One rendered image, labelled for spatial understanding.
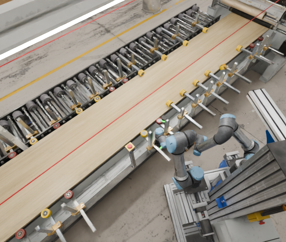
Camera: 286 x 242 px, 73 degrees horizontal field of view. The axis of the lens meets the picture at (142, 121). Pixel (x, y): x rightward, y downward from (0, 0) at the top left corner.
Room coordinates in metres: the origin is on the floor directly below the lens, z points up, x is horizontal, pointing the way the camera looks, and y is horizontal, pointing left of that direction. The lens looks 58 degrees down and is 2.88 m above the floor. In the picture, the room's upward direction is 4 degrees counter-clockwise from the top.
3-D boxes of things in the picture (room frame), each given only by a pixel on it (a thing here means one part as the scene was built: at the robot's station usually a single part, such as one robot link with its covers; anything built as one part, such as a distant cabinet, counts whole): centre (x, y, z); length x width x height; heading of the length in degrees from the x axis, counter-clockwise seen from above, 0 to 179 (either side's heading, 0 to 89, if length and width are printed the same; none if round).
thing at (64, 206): (0.30, 0.71, 0.91); 0.03 x 0.03 x 0.48; 39
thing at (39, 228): (0.15, 0.91, 0.88); 0.03 x 0.03 x 0.48; 39
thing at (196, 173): (0.47, -0.42, 1.21); 0.13 x 0.12 x 0.14; 109
